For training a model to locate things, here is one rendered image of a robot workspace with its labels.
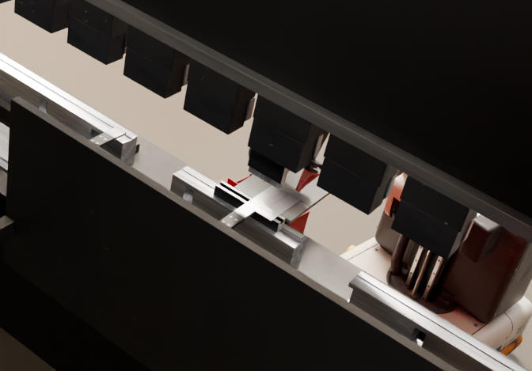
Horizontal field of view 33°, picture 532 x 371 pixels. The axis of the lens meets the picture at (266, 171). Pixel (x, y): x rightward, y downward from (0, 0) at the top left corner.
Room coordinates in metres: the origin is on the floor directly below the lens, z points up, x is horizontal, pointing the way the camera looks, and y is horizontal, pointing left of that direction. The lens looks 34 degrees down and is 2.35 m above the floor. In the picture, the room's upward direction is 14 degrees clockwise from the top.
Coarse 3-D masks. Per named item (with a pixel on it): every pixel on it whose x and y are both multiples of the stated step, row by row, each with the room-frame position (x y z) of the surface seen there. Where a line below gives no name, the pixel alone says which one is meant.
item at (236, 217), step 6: (234, 210) 1.78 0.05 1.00; (240, 210) 1.79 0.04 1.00; (246, 210) 1.79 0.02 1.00; (252, 210) 1.80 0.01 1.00; (228, 216) 1.75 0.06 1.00; (234, 216) 1.76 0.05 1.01; (240, 216) 1.76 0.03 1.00; (246, 216) 1.77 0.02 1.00; (222, 222) 1.72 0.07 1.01; (228, 222) 1.73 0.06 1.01; (234, 222) 1.73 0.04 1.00; (240, 222) 1.75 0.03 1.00
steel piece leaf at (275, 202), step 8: (264, 192) 1.89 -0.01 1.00; (272, 192) 1.90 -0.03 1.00; (280, 192) 1.91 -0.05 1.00; (288, 192) 1.91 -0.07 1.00; (296, 192) 1.90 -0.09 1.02; (256, 200) 1.85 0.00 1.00; (264, 200) 1.86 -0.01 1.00; (272, 200) 1.86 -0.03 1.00; (280, 200) 1.87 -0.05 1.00; (288, 200) 1.88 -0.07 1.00; (296, 200) 1.89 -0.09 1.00; (264, 208) 1.82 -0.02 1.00; (272, 208) 1.83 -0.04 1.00; (280, 208) 1.84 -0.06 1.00; (288, 208) 1.85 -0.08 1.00
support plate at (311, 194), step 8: (256, 176) 1.95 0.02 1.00; (288, 176) 1.99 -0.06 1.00; (296, 176) 2.00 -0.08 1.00; (240, 184) 1.90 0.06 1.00; (248, 184) 1.91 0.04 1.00; (256, 184) 1.92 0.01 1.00; (264, 184) 1.93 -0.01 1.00; (288, 184) 1.95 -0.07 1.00; (296, 184) 1.96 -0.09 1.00; (312, 184) 1.98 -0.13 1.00; (248, 192) 1.88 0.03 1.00; (256, 192) 1.88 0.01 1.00; (304, 192) 1.93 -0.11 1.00; (312, 192) 1.94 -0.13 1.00; (320, 192) 1.95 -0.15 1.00; (328, 192) 1.96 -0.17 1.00; (304, 200) 1.90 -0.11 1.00; (312, 200) 1.91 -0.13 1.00; (320, 200) 1.93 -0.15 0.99; (296, 208) 1.86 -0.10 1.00; (304, 208) 1.87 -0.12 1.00; (288, 216) 1.82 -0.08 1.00; (296, 216) 1.83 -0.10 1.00
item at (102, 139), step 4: (112, 128) 2.01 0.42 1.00; (116, 128) 2.01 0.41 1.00; (104, 132) 1.98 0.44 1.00; (108, 132) 1.98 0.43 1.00; (112, 132) 1.99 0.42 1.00; (116, 132) 1.99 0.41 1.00; (120, 132) 2.00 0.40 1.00; (124, 132) 2.00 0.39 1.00; (96, 136) 1.95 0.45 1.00; (100, 136) 1.95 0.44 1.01; (104, 136) 1.96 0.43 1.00; (108, 136) 1.96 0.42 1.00; (112, 136) 1.97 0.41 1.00; (116, 136) 1.97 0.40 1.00; (120, 136) 1.99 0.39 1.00; (92, 140) 1.93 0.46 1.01; (96, 140) 1.93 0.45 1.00; (100, 140) 1.94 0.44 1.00; (104, 140) 1.94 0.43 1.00; (108, 140) 1.95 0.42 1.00; (112, 140) 1.96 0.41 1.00; (96, 144) 1.92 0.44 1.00; (100, 144) 1.92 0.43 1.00; (104, 144) 1.93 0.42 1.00
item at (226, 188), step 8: (216, 184) 1.88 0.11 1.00; (224, 184) 1.89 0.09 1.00; (216, 192) 1.87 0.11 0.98; (224, 192) 1.86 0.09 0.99; (232, 192) 1.87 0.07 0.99; (224, 200) 1.86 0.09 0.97; (232, 200) 1.85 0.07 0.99; (240, 200) 1.84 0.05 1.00; (248, 200) 1.85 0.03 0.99; (256, 216) 1.81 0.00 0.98; (264, 224) 1.80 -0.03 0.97; (272, 224) 1.79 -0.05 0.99; (280, 224) 1.79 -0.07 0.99
